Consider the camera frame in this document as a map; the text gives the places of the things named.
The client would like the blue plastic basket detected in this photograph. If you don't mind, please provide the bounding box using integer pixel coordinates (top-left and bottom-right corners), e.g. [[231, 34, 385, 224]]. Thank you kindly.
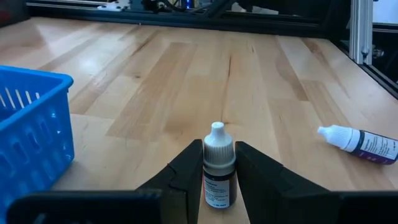
[[0, 65, 75, 218]]

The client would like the purple food colouring dropper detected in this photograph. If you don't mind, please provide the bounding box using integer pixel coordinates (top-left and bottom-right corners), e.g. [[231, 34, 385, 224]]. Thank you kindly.
[[317, 124, 398, 166]]

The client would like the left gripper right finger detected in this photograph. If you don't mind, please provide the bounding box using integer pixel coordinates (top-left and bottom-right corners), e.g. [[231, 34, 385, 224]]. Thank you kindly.
[[234, 141, 398, 224]]

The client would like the silver aluminium post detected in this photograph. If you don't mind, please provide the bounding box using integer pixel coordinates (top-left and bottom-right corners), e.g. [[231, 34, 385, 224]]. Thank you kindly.
[[348, 0, 374, 65]]

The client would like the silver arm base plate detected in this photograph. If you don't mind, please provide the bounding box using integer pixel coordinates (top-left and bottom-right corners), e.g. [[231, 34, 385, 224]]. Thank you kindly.
[[96, 0, 132, 12]]

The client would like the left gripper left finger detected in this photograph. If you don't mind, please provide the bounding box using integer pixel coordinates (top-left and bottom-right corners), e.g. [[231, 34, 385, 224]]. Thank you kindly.
[[6, 139, 205, 224]]

